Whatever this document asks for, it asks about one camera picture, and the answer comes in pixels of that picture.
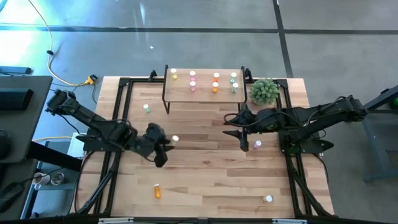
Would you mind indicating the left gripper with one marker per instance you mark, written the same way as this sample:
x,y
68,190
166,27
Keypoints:
x,y
149,138

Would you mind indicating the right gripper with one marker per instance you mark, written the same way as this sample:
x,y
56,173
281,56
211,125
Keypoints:
x,y
248,123

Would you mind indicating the pale yellow medicine bottle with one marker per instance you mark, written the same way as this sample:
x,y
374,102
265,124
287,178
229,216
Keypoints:
x,y
268,198
173,73
175,138

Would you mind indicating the pink medicine bottle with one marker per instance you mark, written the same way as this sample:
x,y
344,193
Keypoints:
x,y
193,86
257,144
192,75

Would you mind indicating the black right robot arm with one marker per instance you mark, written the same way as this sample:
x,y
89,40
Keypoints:
x,y
311,118

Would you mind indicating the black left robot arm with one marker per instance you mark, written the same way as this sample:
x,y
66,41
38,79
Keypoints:
x,y
87,116

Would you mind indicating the wooden shelf black metal legs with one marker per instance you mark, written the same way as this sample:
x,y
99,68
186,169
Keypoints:
x,y
202,93

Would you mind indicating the green plant in patterned pot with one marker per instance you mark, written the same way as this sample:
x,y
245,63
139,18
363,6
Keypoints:
x,y
264,91

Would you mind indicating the metal cup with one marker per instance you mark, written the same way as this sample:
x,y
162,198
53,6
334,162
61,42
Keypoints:
x,y
57,178

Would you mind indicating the white paper cup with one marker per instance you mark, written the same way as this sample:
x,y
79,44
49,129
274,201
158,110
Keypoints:
x,y
41,178

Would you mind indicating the grey metal stand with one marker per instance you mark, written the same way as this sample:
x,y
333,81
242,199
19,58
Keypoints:
x,y
373,140

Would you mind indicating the dark grey desk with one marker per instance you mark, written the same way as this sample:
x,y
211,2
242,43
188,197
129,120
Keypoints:
x,y
25,130

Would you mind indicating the black rectangular device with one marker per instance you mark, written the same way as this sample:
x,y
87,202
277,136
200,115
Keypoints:
x,y
15,98

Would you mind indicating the black flat bar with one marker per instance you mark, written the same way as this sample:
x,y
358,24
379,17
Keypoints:
x,y
15,70

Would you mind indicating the black aluminium table frame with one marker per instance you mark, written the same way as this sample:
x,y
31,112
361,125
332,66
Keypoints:
x,y
123,81

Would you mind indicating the silver bracket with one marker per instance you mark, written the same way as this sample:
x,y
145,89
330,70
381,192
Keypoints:
x,y
289,221
115,220

